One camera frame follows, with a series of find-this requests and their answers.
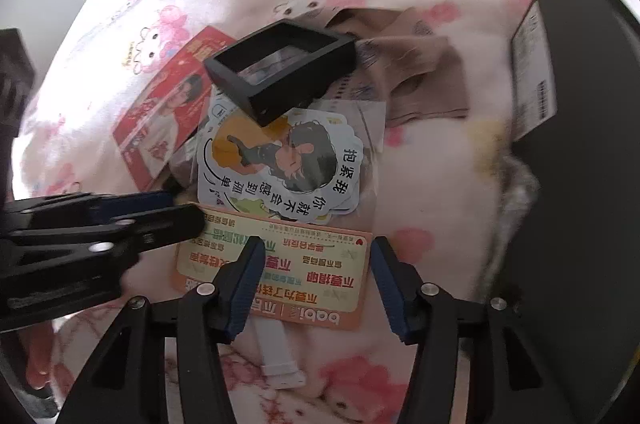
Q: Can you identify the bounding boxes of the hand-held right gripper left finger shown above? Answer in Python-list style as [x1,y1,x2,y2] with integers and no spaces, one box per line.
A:
[57,236,267,424]

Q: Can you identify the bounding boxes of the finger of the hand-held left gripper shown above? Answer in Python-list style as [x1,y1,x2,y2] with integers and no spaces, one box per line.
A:
[15,204,207,265]
[0,190,177,229]

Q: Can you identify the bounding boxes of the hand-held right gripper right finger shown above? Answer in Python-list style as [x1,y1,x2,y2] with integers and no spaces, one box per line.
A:
[370,236,576,424]

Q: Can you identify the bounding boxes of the orange printed card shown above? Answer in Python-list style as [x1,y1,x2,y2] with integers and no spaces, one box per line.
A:
[175,203,373,332]

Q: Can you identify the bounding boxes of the white cable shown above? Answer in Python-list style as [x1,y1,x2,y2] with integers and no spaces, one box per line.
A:
[252,319,307,389]

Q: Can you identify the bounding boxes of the red photo card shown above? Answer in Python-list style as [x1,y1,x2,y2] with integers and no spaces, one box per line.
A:
[112,26,238,191]

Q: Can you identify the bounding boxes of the white cartoon paper fan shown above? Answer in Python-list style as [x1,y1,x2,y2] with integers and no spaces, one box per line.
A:
[196,96,362,225]

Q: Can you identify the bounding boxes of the clear printed plastic sleeve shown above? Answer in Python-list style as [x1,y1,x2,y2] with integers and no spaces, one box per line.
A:
[327,71,388,165]

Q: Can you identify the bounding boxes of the black square frame box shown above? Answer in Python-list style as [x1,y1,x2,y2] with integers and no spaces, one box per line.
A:
[204,18,357,128]

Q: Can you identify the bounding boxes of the black container box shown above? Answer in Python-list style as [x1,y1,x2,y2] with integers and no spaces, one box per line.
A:
[507,0,640,405]

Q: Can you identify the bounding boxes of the person's left hand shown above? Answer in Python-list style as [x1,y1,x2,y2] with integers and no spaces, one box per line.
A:
[22,321,63,392]

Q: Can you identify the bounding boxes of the clear crinkled plastic wrap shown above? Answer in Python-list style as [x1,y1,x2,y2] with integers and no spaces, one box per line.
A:
[492,151,543,255]

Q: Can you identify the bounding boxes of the brown patterned garment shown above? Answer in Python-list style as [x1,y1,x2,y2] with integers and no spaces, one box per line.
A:
[325,6,471,129]

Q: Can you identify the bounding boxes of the pink printed blanket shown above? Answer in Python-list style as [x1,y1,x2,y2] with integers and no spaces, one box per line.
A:
[10,0,636,424]

